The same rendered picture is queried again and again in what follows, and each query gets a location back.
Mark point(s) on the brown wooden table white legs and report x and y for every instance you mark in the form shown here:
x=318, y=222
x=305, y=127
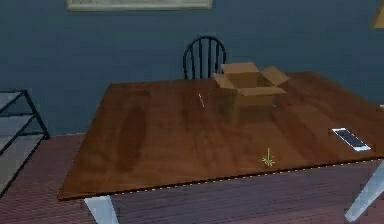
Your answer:
x=160, y=140

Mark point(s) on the black spindle-back chair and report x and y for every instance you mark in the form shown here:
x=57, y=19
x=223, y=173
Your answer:
x=204, y=56

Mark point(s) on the open brown cardboard box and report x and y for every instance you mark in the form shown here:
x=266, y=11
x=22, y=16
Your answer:
x=251, y=96

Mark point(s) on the small yellow-green sprig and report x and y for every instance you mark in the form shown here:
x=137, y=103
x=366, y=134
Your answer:
x=268, y=160

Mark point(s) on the black white-edged mobile phone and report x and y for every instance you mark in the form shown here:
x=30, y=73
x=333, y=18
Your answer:
x=351, y=139

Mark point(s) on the black-framed grey shelf unit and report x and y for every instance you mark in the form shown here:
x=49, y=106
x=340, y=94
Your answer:
x=16, y=133

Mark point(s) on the tan lamp shade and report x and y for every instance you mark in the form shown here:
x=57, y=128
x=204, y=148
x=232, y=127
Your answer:
x=379, y=18

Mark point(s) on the pale framed wall picture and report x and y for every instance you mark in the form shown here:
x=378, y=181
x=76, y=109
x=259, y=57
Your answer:
x=138, y=4

